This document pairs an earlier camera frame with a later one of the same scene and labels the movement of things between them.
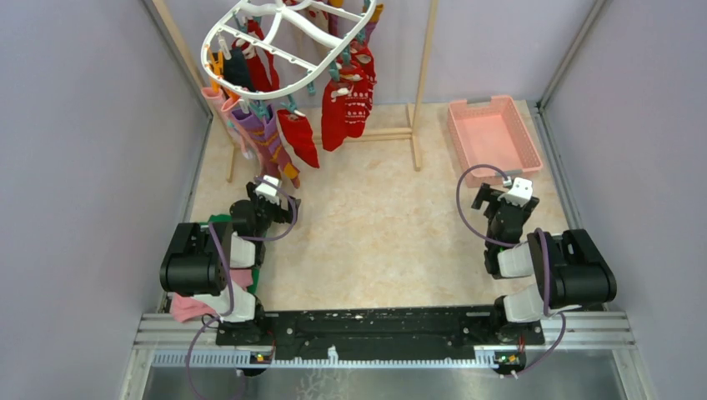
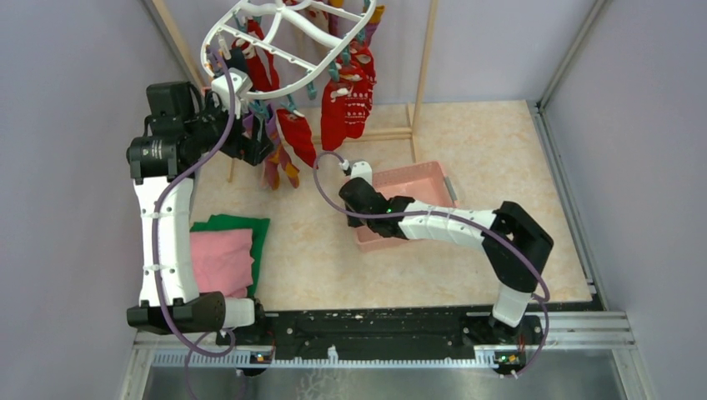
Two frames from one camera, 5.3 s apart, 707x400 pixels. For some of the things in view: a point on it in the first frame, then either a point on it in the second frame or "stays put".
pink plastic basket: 493,133 -> 425,182
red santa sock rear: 258,79 stays put
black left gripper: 282,215 -> 252,150
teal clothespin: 292,104 stays put
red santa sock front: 299,136 stays put
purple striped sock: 263,134 stays put
